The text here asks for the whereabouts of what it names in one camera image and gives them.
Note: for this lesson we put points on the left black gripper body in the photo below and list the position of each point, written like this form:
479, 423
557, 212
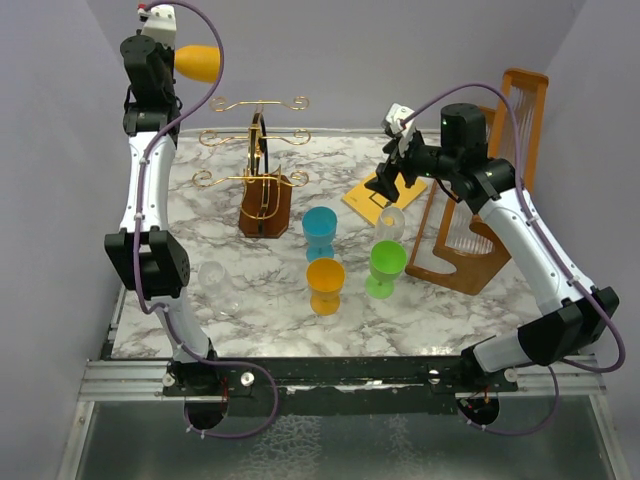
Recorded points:
166, 56

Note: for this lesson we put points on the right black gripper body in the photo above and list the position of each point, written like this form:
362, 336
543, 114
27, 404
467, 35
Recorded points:
419, 159

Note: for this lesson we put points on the orange plastic goblet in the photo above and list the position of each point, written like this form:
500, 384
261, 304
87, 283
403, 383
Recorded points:
325, 278
199, 63

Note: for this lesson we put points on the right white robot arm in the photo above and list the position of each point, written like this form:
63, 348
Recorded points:
572, 308

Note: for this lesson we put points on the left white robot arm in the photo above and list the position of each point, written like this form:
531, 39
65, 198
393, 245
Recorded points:
149, 260

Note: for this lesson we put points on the clear wine glass right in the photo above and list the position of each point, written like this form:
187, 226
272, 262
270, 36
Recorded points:
390, 225

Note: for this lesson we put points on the clear wine glass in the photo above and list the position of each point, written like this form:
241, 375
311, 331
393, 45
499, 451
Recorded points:
216, 284
390, 225

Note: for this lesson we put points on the clear wine glass left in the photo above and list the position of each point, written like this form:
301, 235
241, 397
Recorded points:
216, 284

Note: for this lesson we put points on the yellow booklet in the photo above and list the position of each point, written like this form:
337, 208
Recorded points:
369, 205

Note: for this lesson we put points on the green plastic goblet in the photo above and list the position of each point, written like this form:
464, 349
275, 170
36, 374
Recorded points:
386, 262

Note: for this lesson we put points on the blue plastic goblet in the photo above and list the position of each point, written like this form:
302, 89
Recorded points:
319, 226

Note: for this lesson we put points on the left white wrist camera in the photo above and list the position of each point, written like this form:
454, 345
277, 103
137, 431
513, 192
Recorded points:
159, 23

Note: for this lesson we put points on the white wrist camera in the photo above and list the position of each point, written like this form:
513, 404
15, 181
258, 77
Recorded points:
159, 23
399, 127

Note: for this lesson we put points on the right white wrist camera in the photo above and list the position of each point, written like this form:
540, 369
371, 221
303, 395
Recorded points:
399, 127

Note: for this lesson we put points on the wooden string harp rack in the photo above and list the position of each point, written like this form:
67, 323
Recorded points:
453, 247

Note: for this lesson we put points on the gold wire wine glass rack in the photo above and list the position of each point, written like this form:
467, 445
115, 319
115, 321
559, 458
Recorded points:
267, 191

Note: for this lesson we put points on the aluminium frame rail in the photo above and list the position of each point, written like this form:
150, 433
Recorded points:
141, 380

